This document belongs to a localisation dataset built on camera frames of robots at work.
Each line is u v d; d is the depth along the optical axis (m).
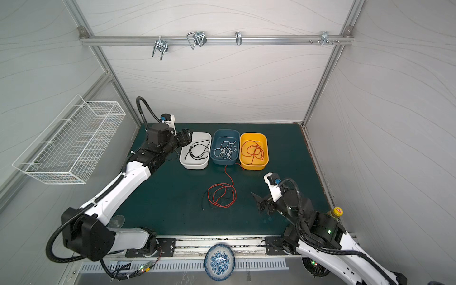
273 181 0.55
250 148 1.08
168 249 0.73
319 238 0.46
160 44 0.78
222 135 1.10
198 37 0.76
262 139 1.08
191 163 0.99
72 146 0.69
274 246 0.70
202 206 0.86
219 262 0.70
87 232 0.39
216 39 0.78
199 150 1.05
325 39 0.77
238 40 0.78
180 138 0.69
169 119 0.69
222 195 0.86
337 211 0.66
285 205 0.49
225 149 1.04
